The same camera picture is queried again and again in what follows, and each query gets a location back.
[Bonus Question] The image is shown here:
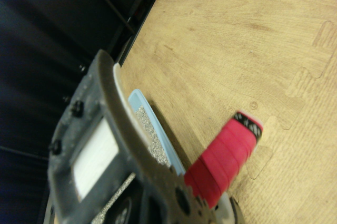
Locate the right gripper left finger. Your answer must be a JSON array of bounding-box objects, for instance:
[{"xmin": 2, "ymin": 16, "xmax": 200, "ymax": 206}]
[{"xmin": 46, "ymin": 60, "xmax": 138, "ymax": 221}]

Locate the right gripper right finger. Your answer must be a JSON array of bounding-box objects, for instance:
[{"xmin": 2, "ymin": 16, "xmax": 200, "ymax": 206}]
[{"xmin": 94, "ymin": 49, "xmax": 217, "ymax": 224}]

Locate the white scoop with red handle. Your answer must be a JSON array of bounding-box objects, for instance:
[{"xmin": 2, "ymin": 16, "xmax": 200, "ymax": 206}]
[{"xmin": 183, "ymin": 110, "xmax": 265, "ymax": 224}]

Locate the blue litter tray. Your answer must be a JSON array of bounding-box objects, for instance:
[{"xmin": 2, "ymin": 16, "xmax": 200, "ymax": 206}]
[{"xmin": 91, "ymin": 89, "xmax": 186, "ymax": 224}]

